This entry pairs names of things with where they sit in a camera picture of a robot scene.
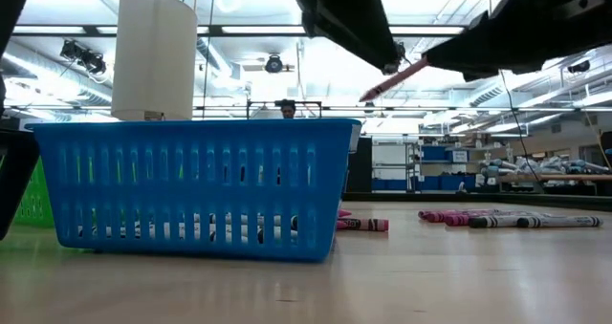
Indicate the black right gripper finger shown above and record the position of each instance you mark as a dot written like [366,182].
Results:
[483,49]

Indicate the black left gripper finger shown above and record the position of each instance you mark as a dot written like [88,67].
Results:
[363,32]

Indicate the pink paper-wrapped crayon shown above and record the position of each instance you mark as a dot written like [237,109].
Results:
[368,224]
[392,81]

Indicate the white-wrapped black crayon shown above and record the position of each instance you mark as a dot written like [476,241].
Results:
[495,222]
[559,222]

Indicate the blue plastic basket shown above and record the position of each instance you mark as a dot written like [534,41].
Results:
[191,192]

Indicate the round black ceiling fixture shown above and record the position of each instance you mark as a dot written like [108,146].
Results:
[274,64]

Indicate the person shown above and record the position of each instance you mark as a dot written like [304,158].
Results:
[288,110]

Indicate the black cabinet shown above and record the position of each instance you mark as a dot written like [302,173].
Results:
[361,166]

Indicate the cluttered wooden workbench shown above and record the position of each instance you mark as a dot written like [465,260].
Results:
[550,177]

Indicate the white cylinder table lamp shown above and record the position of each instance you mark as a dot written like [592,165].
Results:
[153,51]

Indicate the black ceiling spotlight cluster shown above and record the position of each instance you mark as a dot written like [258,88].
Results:
[86,58]

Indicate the green plastic basket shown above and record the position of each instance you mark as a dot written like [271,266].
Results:
[38,204]

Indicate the black plastic basket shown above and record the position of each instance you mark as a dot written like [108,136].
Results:
[14,180]

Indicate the small black ceiling camera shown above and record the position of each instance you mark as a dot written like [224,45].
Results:
[578,67]

